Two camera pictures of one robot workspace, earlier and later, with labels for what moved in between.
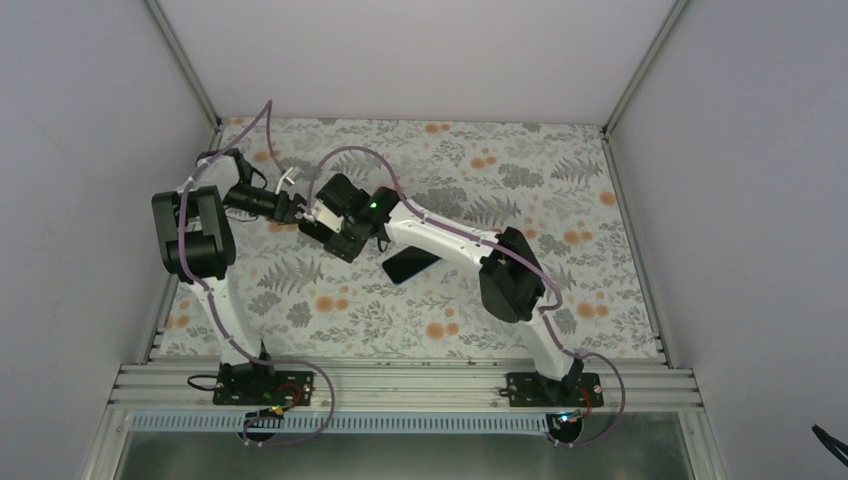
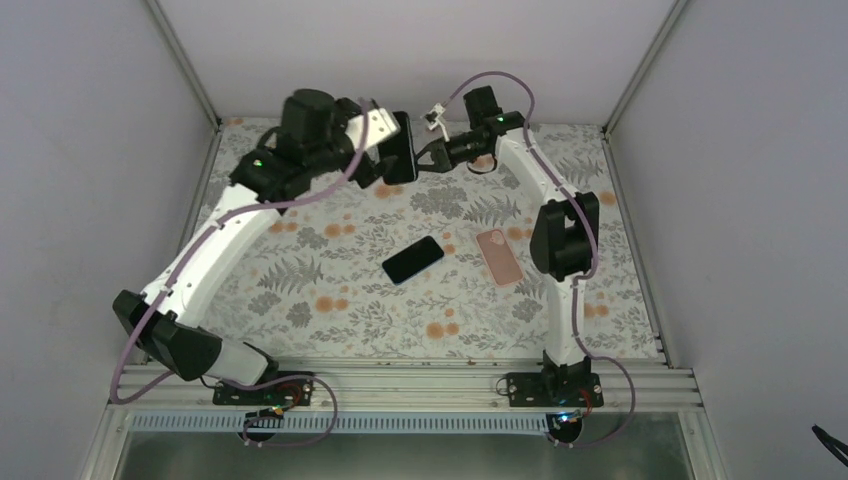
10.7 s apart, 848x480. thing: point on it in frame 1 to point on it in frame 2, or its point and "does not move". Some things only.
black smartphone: [407, 263] does not move
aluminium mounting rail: [401, 387] does not move
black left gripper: [286, 209] to [372, 172]
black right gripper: [345, 249] to [443, 155]
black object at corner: [831, 444] does not move
